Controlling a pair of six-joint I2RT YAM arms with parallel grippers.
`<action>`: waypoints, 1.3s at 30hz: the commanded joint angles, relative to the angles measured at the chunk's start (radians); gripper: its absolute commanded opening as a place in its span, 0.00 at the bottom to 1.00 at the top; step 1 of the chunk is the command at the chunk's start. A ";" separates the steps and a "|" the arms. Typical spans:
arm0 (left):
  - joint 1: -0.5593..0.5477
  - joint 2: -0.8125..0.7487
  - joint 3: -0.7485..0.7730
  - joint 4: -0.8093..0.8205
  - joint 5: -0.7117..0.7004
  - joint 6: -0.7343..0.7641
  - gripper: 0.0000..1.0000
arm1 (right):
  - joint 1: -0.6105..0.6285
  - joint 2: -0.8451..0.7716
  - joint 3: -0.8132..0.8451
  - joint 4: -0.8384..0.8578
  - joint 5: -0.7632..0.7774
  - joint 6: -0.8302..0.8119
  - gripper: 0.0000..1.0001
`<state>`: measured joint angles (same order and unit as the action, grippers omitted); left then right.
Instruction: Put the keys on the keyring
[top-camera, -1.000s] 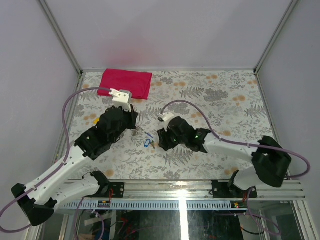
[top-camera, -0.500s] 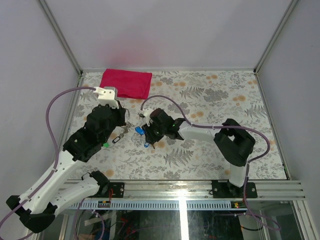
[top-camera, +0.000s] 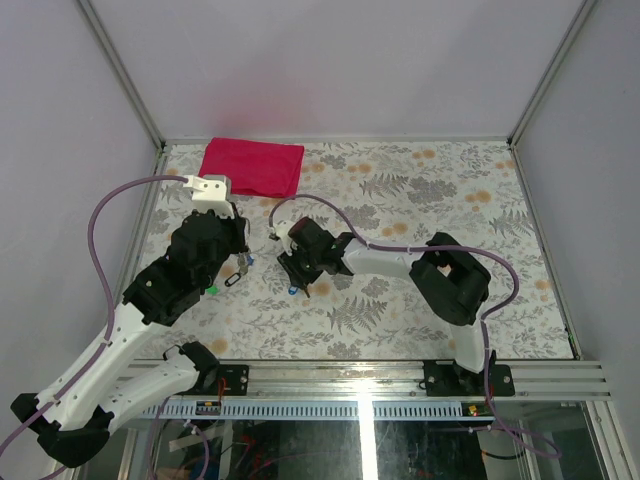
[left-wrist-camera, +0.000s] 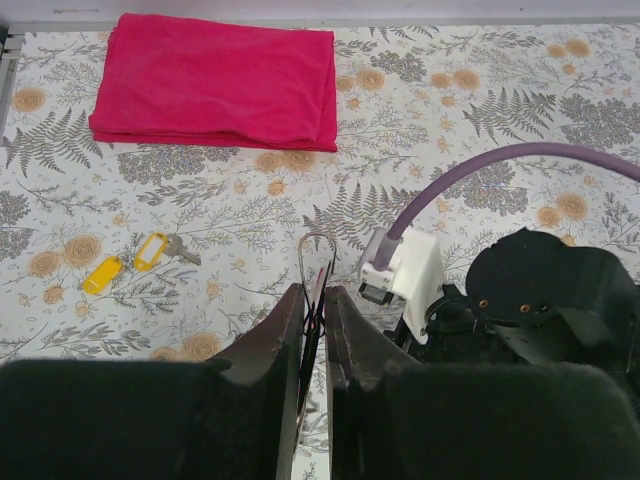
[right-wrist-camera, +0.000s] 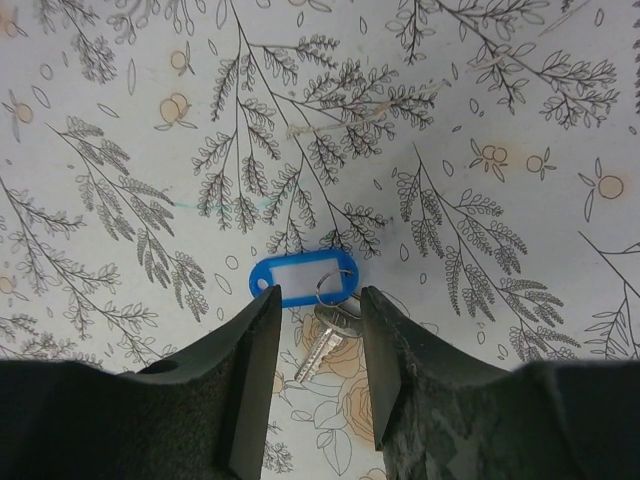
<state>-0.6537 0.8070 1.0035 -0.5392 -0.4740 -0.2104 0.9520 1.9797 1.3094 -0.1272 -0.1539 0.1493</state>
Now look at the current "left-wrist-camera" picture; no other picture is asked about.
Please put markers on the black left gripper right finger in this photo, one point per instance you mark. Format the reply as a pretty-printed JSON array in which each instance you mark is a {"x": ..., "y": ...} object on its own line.
[{"x": 395, "y": 418}]

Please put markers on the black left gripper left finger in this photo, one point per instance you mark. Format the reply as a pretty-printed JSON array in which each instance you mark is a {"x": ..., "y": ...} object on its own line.
[{"x": 230, "y": 417}]

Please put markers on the metal keyring with clips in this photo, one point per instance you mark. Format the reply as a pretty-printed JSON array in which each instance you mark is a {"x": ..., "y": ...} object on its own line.
[{"x": 314, "y": 320}]

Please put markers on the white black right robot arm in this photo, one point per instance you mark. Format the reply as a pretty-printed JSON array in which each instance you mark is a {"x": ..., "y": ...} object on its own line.
[{"x": 531, "y": 299}]

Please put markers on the yellow tagged key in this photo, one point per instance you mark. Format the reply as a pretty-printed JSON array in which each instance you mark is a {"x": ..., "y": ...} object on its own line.
[
  {"x": 159, "y": 244},
  {"x": 100, "y": 278}
]

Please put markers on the folded pink cloth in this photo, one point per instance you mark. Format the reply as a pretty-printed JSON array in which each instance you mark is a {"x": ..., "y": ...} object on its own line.
[{"x": 171, "y": 80}]

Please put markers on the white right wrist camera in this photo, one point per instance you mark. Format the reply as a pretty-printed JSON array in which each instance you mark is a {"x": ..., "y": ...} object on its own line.
[{"x": 415, "y": 274}]

